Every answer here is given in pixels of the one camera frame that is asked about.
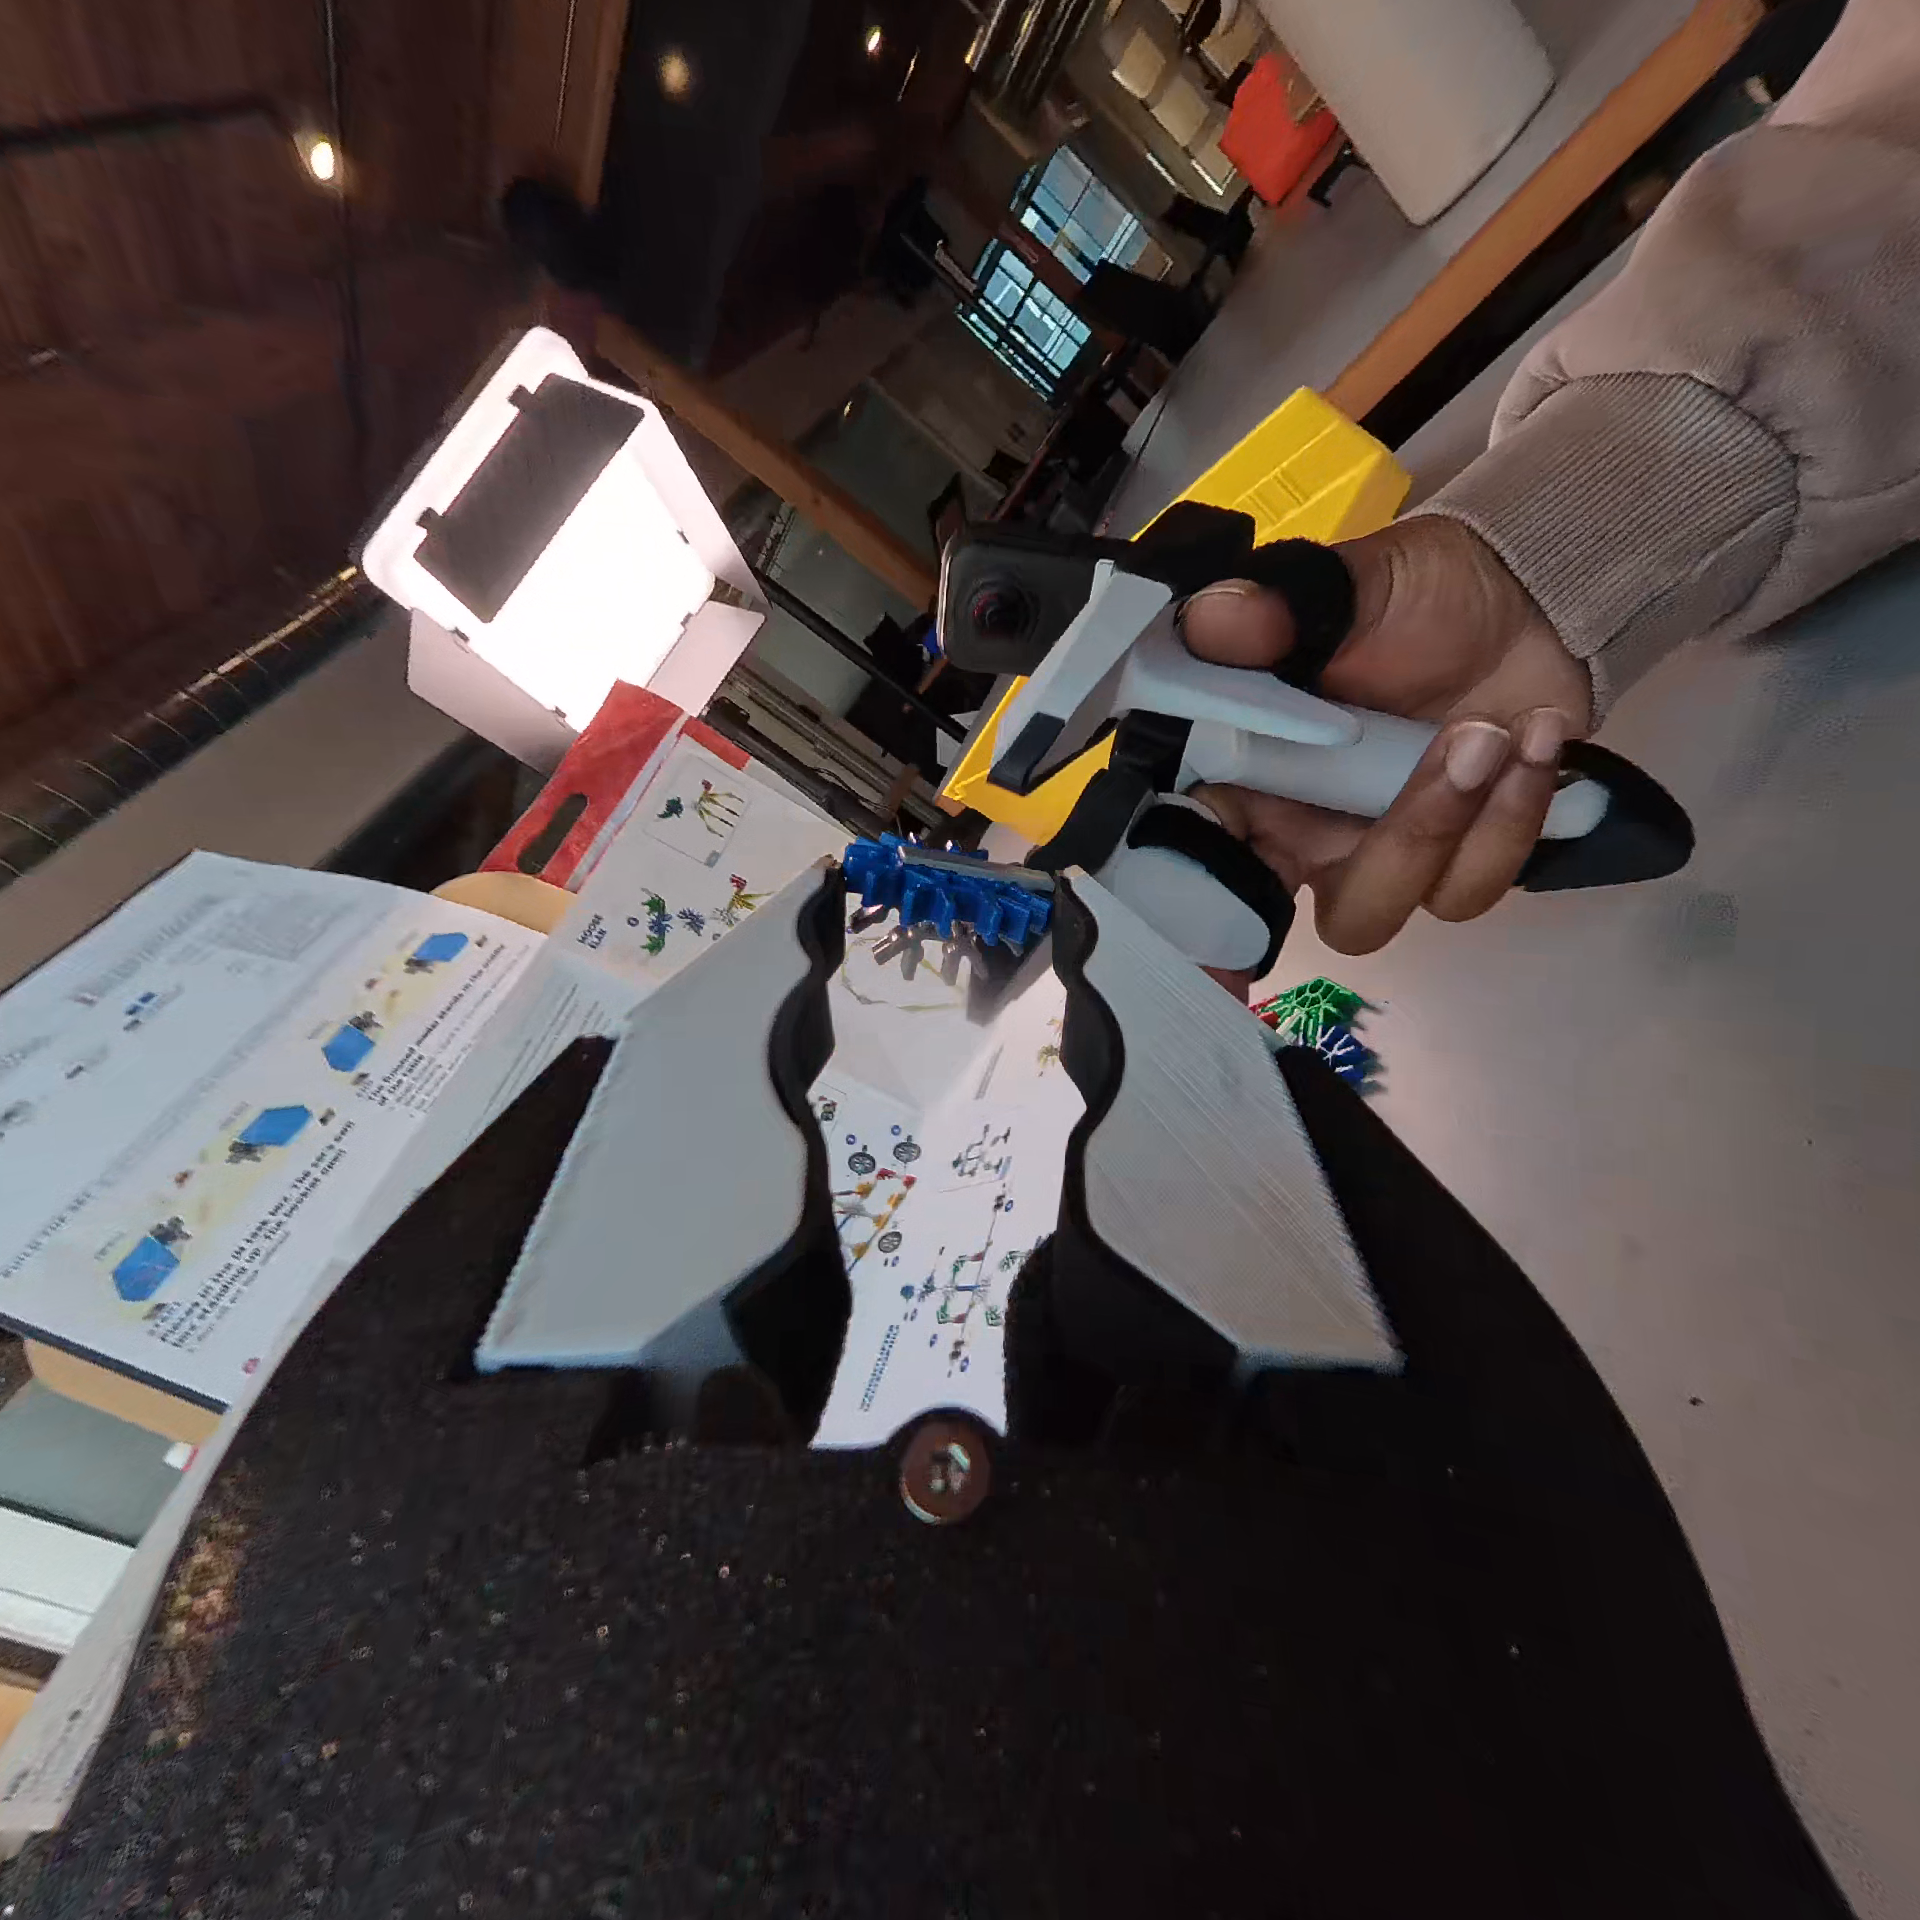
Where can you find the white water bottle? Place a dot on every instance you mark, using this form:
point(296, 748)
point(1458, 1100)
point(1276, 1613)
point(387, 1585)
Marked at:
point(1411, 92)

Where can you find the person's right forearm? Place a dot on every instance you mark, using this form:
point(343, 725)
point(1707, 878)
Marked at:
point(1740, 333)

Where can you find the green red toy connector assembly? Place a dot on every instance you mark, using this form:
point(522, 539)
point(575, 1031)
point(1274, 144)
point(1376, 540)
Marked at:
point(1308, 1004)

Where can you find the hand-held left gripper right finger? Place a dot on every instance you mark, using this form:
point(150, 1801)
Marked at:
point(1230, 1201)

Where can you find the person's right hand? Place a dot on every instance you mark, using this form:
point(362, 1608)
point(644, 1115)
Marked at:
point(1471, 645)

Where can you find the printed task card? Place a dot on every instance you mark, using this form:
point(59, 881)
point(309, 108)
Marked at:
point(271, 1112)

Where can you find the grey desk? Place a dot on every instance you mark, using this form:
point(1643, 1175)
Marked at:
point(1680, 1201)

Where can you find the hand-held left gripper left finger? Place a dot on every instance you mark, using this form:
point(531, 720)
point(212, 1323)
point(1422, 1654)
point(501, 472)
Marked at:
point(661, 1201)

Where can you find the yellow parts bin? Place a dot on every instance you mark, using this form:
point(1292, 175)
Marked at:
point(1307, 480)

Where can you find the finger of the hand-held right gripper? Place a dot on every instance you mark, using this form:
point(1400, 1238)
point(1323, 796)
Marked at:
point(1096, 662)

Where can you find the fold-out toy instruction sheet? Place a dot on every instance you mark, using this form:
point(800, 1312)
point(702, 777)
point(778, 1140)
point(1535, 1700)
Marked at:
point(707, 841)

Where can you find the blue grey toy connector cluster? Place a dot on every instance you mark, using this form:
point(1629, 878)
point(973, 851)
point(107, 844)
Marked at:
point(1344, 1064)

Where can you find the red toy box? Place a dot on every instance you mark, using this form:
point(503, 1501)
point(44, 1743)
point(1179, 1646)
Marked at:
point(587, 796)

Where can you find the orange chair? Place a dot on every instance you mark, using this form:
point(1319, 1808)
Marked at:
point(1276, 126)

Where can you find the white light panel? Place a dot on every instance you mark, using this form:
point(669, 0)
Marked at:
point(587, 573)

